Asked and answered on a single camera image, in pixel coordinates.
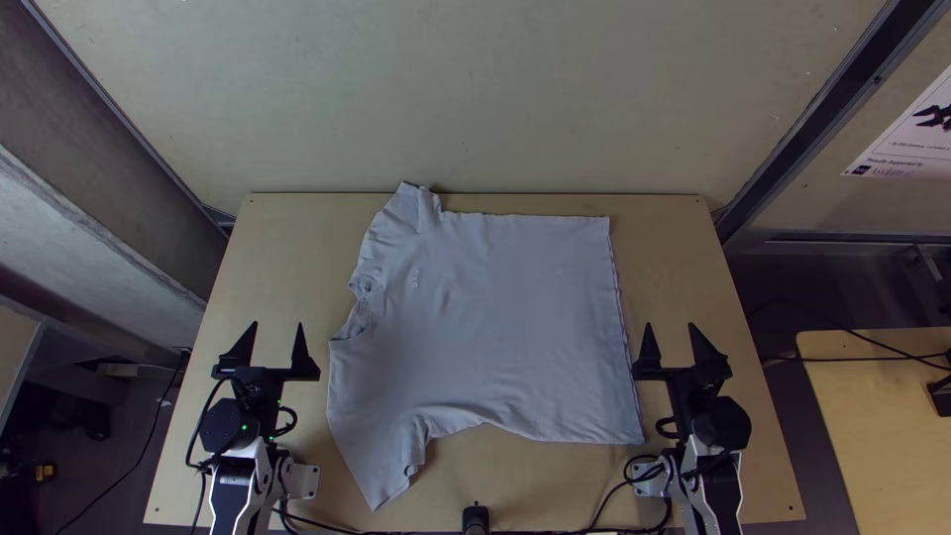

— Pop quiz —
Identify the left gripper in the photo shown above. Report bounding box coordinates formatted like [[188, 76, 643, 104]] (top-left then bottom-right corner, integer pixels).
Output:
[[211, 320, 322, 441]]

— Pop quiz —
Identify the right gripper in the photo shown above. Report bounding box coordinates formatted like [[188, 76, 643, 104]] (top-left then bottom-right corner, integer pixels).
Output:
[[631, 321, 734, 441]]

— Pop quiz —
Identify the grey t-shirt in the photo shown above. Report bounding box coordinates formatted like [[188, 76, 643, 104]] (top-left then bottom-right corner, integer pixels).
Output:
[[325, 180, 646, 512]]

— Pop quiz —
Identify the pale wooden side table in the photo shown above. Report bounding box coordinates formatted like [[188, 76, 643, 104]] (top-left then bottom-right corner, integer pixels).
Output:
[[795, 326, 951, 535]]

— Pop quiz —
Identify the white printed poster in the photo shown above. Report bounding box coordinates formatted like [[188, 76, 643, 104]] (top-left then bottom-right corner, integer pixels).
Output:
[[841, 62, 951, 182]]

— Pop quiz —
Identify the black cable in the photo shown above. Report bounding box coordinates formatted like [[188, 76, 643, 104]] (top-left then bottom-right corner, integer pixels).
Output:
[[590, 453, 674, 535], [745, 296, 951, 373], [183, 376, 233, 474], [270, 501, 417, 535], [55, 347, 187, 535]]

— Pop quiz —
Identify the dark metal frame rail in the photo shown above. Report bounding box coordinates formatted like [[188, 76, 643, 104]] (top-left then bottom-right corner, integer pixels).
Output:
[[712, 0, 951, 243]]

